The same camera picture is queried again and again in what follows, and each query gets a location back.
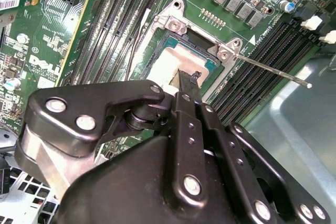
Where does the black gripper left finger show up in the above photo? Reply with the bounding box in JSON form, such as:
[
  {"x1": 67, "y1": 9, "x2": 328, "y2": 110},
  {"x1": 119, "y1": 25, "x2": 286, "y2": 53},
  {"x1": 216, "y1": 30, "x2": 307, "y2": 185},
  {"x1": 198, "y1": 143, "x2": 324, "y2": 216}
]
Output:
[{"x1": 14, "y1": 68, "x2": 208, "y2": 205}]

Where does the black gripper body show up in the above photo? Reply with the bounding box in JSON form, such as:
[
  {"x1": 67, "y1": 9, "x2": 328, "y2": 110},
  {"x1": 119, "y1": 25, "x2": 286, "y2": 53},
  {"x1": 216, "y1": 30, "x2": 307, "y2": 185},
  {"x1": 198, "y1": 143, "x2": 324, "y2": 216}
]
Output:
[{"x1": 52, "y1": 136, "x2": 250, "y2": 224}]

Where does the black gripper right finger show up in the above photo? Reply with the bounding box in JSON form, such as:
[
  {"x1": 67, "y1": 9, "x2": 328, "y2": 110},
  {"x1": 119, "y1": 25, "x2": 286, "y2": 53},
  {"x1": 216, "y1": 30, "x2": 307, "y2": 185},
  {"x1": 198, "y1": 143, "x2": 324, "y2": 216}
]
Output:
[{"x1": 191, "y1": 71, "x2": 331, "y2": 224}]

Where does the silver CPU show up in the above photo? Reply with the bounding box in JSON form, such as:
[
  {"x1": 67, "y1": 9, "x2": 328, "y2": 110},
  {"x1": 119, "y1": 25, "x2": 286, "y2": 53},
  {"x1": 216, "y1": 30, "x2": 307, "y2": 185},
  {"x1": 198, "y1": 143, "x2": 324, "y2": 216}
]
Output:
[{"x1": 152, "y1": 37, "x2": 222, "y2": 96}]

